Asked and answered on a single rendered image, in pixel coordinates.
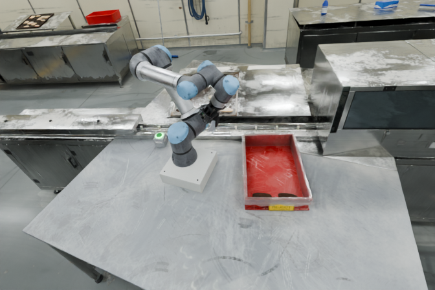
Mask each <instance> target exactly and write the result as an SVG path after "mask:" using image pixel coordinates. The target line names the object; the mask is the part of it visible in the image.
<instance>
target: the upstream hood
mask: <svg viewBox="0 0 435 290"><path fill-rule="evenodd" d="M141 122H143V119H142V115H141V114H85V115H0V134H7V135H134V134H135V132H136V130H137V129H136V127H137V126H138V124H139V123H141Z"/></svg>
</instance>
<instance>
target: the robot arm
mask: <svg viewBox="0 0 435 290"><path fill-rule="evenodd" d="M171 62H172V55H171V54H170V52H169V50H168V49H167V48H166V47H164V46H162V45H156V46H152V47H150V48H148V49H146V50H144V51H142V52H140V53H137V54H136V55H134V56H133V57H132V59H131V60H130V63H129V69H130V71H131V73H132V75H133V76H134V77H135V78H137V79H138V80H142V81H150V82H153V83H155V84H159V85H161V86H164V88H165V89H166V91H167V92H168V94H169V95H170V97H171V99H172V100H173V102H174V104H175V105H176V107H177V108H178V110H179V112H180V113H181V120H182V122H178V123H174V124H172V125H171V126H170V127H169V128H168V132H167V134H168V140H169V141H170V145H171V147H172V161H173V163H174V164H175V165H176V166H178V167H181V168H184V167H187V166H190V165H192V164H193V163H195V162H196V160H197V152H196V150H195V149H194V147H193V146H192V141H193V140H194V139H195V138H196V137H197V136H198V135H199V134H200V133H202V132H203V131H204V130H205V129H206V128H207V127H208V125H209V122H210V121H211V120H212V119H213V120H212V121H211V123H210V127H209V129H208V132H210V131H211V134H213V132H215V130H216V128H217V126H218V124H219V110H224V109H225V108H226V106H227V105H226V103H227V102H228V101H229V100H230V99H231V98H232V96H233V95H235V93H236V91H237V90H238V88H239V86H240V83H239V81H238V79H237V78H235V77H233V76H231V75H228V76H225V75H224V74H223V73H222V72H221V71H220V70H219V69H218V68H217V67H216V66H215V65H214V64H213V63H212V62H210V61H209V60H205V61H204V62H203V63H201V64H200V66H199V67H198V68H197V73H195V74H194V75H193V76H185V75H183V74H179V73H177V72H173V71H172V64H171ZM209 85H211V86H212V87H213V88H214V89H215V90H216V92H215V93H214V94H213V95H212V97H211V99H210V103H209V104H203V105H201V106H200V107H198V108H196V107H194V106H193V104H192V103H191V101H190V99H191V98H193V97H195V96H196V95H197V94H198V93H200V92H201V91H203V90H204V89H206V88H207V87H208V86H209Z"/></svg>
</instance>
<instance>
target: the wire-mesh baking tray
mask: <svg viewBox="0 0 435 290"><path fill-rule="evenodd" d="M194 74H195V73H187V74H183V75H185V76H186V75H188V76H193V75H194ZM223 74H224V75H225V76H226V74H232V76H233V77H235V78H236V77H237V76H235V75H234V74H237V75H238V77H237V79H238V81H239V72H223ZM200 94H203V95H204V93H200ZM197 95H198V96H199V94H197ZM198 96H197V97H196V96H195V97H196V98H197V99H199V100H200V98H198ZM204 96H205V95H204ZM207 96H208V95H207ZM207 96H206V98H207V99H209V98H208V97H207ZM234 96H236V99H235V97H234ZM199 97H202V96H199ZM233 97H234V99H235V103H236V106H235V105H233V103H234V102H233V101H232V99H233V98H231V99H230V100H231V103H232V105H231V106H233V108H234V106H235V107H236V110H233V111H234V113H235V115H233V111H232V112H231V113H232V114H231V115H230V114H228V115H227V114H226V113H230V112H224V113H223V112H219V116H222V115H225V114H226V115H225V116H237V112H238V90H237V91H236V95H233ZM193 99H194V98H193ZM193 99H191V101H192V100H193ZM197 99H194V100H195V101H197ZM202 99H204V100H205V98H202ZM209 100H210V99H209ZM201 102H203V101H202V100H201ZM204 102H208V101H204ZM204 102H203V103H204ZM192 103H196V102H193V101H192ZM197 103H200V101H199V102H198V101H197ZM227 103H229V102H227ZM204 104H205V103H204ZM208 104H209V103H208ZM201 105H202V104H200V105H197V104H196V106H201ZM231 106H230V104H229V107H230V108H231ZM227 107H228V106H227ZM227 107H226V108H227ZM175 108H177V107H176V106H175V104H174V103H173V107H172V111H171V113H170V114H171V115H170V116H171V117H181V115H180V114H179V113H178V115H173V112H177V111H174V109H175ZM174 114H175V113H174Z"/></svg>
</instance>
